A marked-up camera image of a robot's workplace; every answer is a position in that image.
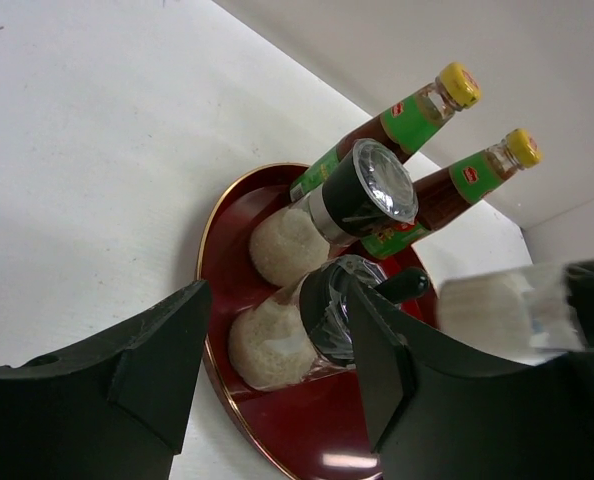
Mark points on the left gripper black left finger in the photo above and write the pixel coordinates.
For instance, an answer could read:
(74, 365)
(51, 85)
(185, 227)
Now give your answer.
(115, 405)

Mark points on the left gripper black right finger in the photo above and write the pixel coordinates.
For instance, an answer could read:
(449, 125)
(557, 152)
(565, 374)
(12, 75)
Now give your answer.
(436, 408)

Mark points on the black cap glass shaker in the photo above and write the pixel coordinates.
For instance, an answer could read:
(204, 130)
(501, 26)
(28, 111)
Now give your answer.
(301, 332)

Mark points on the black cap spice jar front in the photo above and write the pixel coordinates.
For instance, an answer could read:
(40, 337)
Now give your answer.
(528, 314)

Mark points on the green label sauce bottle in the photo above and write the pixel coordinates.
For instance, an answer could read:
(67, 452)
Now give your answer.
(404, 127)
(447, 193)

